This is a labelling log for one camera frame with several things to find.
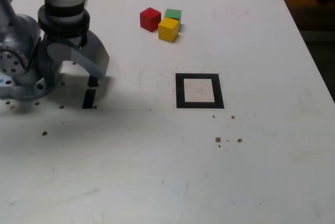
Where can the black tape strip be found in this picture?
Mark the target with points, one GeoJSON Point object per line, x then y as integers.
{"type": "Point", "coordinates": [88, 99]}

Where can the yellow cube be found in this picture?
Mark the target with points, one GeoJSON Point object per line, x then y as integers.
{"type": "Point", "coordinates": [167, 30]}

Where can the red cube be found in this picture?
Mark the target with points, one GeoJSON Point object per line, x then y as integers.
{"type": "Point", "coordinates": [149, 20]}

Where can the black tape square outline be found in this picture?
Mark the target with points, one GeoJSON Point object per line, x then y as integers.
{"type": "Point", "coordinates": [179, 90]}

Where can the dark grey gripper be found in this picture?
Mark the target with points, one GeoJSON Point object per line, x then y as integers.
{"type": "Point", "coordinates": [66, 42]}

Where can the green cube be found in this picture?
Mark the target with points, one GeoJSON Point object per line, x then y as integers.
{"type": "Point", "coordinates": [173, 14]}

